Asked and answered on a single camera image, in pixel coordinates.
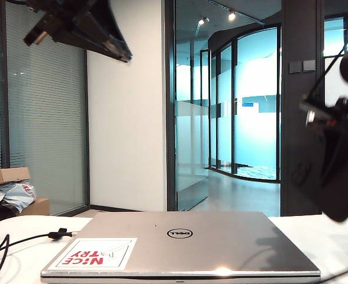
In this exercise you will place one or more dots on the glass swing door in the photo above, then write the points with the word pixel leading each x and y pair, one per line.
pixel 191 133

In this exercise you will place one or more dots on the silver Dell laptop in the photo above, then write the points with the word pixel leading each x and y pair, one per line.
pixel 221 251

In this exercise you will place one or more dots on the ceiling spotlight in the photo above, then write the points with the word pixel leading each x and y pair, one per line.
pixel 201 21
pixel 231 15

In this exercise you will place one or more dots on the grey window blinds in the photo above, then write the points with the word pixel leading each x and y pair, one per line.
pixel 43 118

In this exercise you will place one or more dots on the small open cardboard box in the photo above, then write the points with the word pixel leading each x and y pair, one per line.
pixel 11 176

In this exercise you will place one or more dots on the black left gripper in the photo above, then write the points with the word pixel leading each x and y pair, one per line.
pixel 52 17

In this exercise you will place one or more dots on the dark wall switch panel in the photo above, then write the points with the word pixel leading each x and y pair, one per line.
pixel 295 67
pixel 309 65

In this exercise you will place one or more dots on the small blue wall sign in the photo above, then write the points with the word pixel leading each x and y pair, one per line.
pixel 247 104

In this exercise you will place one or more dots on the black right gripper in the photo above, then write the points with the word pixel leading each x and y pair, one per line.
pixel 339 115

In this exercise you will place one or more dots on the tall brown cardboard box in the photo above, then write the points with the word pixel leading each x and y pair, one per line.
pixel 38 207

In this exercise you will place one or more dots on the grey plastic mailing bag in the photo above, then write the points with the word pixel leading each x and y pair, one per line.
pixel 17 193

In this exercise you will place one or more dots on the white NICE TRY sticker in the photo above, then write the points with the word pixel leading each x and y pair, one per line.
pixel 123 254

